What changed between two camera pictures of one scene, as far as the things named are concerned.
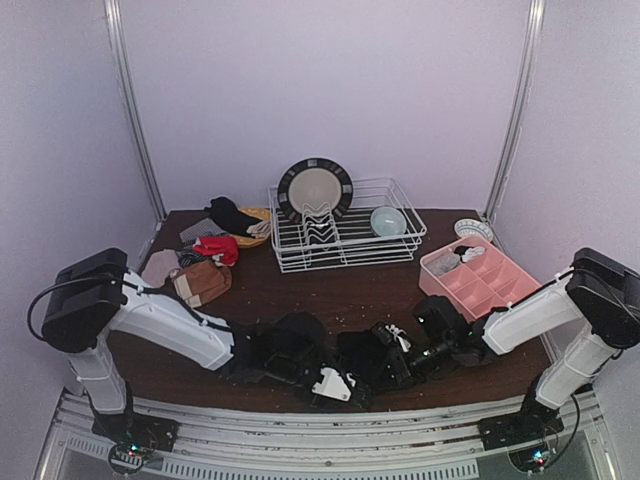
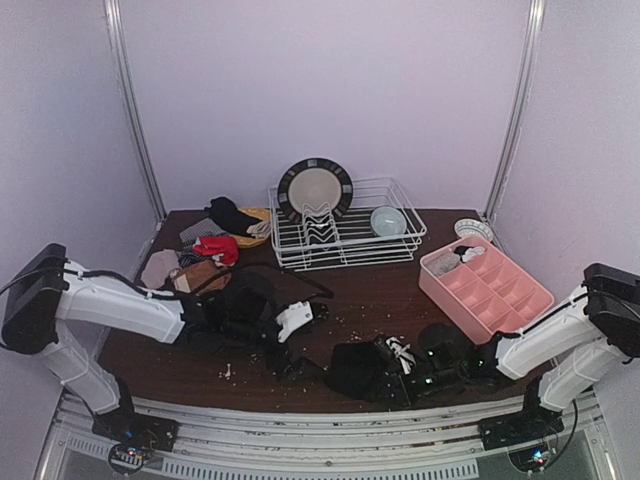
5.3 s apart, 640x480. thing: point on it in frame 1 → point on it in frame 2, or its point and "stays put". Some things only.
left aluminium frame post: (118, 44) stays put
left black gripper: (310, 367) → (279, 356)
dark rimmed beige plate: (315, 181) stays put
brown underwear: (201, 282) stays put
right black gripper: (388, 357) → (388, 373)
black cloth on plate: (225, 214) stays put
